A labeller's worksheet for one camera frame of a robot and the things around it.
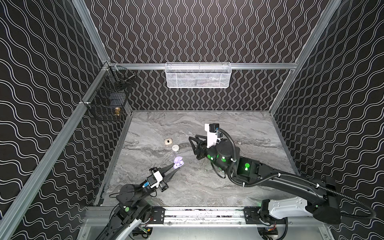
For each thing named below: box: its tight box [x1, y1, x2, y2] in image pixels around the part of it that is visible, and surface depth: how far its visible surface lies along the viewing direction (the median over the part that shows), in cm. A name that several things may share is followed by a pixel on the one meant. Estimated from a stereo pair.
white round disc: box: [172, 144, 180, 152], surface depth 100 cm
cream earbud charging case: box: [164, 138, 173, 145], surface depth 102 cm
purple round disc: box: [173, 156, 185, 169], surface depth 61 cm
